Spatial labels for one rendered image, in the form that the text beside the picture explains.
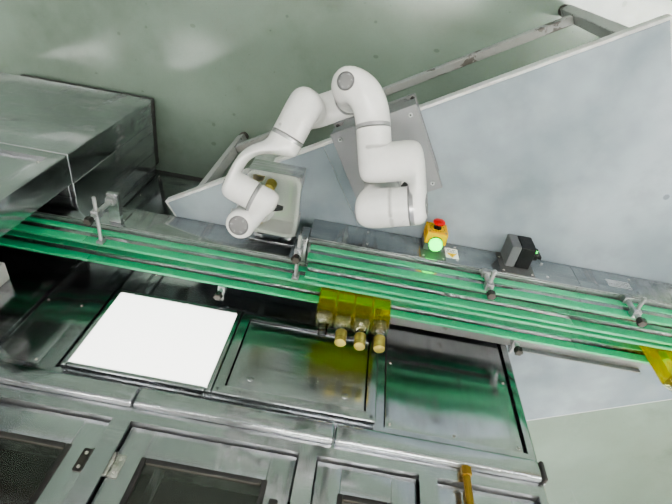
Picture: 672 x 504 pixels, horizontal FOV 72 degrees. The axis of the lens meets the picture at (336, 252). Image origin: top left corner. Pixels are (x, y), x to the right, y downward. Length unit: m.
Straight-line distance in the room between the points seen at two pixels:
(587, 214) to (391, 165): 0.80
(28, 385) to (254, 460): 0.64
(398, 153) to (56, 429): 1.11
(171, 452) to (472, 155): 1.19
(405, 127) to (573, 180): 0.58
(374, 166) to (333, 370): 0.67
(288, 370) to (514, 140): 0.97
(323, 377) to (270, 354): 0.18
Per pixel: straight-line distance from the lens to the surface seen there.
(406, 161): 1.09
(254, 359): 1.48
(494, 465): 1.44
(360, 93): 1.12
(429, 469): 1.39
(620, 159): 1.64
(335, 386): 1.44
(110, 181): 2.12
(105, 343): 1.57
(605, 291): 1.74
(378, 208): 1.09
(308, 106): 1.16
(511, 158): 1.54
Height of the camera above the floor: 2.13
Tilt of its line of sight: 55 degrees down
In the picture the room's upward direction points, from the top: 169 degrees counter-clockwise
